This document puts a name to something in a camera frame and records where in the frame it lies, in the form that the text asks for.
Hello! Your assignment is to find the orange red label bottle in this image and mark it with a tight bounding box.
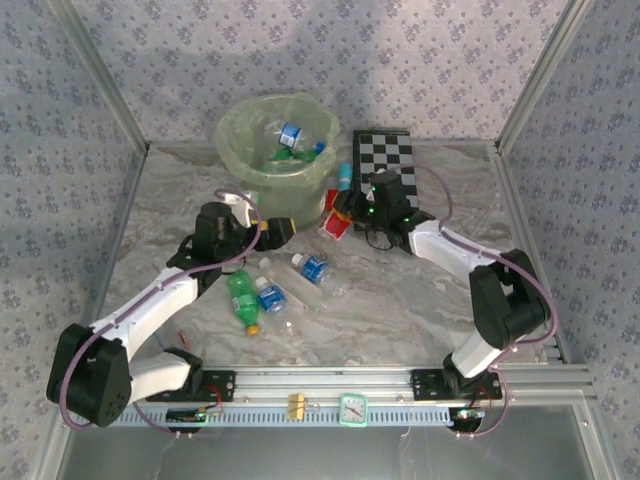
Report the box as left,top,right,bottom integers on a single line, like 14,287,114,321
318,207,351,242

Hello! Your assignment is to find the long blue label bottle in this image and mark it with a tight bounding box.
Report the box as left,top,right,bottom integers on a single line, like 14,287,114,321
291,252,351,299

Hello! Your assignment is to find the clear square bottle white cap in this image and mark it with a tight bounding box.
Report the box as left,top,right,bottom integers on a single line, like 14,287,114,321
258,256,326,312

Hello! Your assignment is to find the green bottle blue cap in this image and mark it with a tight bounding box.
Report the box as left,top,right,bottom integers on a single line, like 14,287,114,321
263,141,327,171

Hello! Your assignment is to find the crushed clear blue label bottle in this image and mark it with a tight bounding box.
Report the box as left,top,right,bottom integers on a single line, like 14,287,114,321
259,118,306,150

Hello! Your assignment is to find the green translucent waste bin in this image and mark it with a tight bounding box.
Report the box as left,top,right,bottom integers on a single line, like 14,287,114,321
219,94,337,234

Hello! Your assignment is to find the green plastic bin liner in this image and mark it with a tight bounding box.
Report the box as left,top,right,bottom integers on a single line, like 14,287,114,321
214,91,341,191

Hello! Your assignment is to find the black white folding chessboard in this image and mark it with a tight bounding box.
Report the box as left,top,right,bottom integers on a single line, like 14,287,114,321
352,129,422,234

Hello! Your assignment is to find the short blue label bottle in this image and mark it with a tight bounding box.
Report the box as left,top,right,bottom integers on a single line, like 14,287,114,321
253,276,299,336

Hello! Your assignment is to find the green bottle orange cap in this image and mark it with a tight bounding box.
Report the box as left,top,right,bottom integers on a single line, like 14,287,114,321
227,269,262,337

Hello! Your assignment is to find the gold binder clip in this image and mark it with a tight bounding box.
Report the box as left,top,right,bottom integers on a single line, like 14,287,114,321
287,393,321,421

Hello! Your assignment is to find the left circuit board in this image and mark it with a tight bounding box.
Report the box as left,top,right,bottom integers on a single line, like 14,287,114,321
167,407,209,426

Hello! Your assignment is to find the circuit board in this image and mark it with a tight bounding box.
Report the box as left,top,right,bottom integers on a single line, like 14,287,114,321
449,407,486,432
167,407,209,426

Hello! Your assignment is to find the small green clock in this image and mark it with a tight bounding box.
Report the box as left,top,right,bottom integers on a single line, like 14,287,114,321
338,393,369,429

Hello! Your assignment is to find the right circuit board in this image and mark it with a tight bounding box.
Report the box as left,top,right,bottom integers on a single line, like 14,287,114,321
449,407,486,432

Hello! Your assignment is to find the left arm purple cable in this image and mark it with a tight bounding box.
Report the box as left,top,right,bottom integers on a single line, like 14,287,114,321
58,187,264,431

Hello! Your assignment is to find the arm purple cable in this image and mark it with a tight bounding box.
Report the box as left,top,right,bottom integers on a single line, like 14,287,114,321
399,163,560,439
58,187,264,431

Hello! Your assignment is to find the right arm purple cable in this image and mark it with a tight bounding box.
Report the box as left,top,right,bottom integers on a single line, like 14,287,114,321
399,163,560,439

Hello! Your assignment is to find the left aluminium side rail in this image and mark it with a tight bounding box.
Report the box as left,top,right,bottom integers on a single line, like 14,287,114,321
74,142,151,331

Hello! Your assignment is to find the aluminium side rail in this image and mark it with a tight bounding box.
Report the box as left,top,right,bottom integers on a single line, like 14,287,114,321
492,141,571,366
74,142,151,331

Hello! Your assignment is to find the right aluminium side rail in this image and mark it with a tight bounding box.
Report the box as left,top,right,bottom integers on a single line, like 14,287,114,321
492,141,571,366

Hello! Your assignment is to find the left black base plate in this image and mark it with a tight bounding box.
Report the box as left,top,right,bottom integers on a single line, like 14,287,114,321
199,368,237,404

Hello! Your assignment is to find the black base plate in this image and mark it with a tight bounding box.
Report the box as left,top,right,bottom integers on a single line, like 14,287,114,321
409,368,501,401
199,368,237,404

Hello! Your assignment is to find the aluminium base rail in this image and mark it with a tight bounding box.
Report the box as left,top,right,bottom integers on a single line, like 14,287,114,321
199,366,596,404

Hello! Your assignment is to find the slotted grey cable tray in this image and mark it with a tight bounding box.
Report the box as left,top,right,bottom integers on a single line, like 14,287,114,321
119,402,459,429

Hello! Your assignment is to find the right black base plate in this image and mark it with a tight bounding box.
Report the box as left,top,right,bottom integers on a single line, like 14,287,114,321
409,368,501,401

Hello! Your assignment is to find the left aluminium frame post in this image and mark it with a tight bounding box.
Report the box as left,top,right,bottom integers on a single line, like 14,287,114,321
47,0,151,151

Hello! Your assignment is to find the aluminium frame post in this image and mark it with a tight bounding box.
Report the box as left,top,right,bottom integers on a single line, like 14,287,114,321
494,0,599,154
47,0,151,151

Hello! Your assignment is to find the right aluminium frame post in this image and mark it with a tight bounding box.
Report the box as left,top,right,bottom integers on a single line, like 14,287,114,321
494,0,599,154

